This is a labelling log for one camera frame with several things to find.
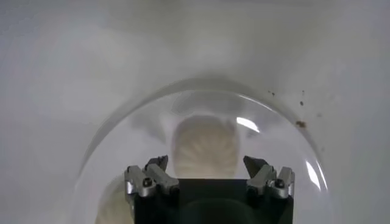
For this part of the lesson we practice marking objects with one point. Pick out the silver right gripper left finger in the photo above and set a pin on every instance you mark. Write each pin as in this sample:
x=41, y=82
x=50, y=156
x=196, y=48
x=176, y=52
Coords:
x=161, y=179

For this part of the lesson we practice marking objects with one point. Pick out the white steamed baozi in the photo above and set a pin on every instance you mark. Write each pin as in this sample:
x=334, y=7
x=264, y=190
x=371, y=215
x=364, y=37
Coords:
x=114, y=207
x=205, y=146

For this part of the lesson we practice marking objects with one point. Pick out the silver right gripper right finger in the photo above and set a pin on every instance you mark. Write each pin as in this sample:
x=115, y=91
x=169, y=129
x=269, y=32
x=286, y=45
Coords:
x=262, y=179

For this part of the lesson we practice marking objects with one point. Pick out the white round plate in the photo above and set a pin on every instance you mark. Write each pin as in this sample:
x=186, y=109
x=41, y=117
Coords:
x=146, y=131

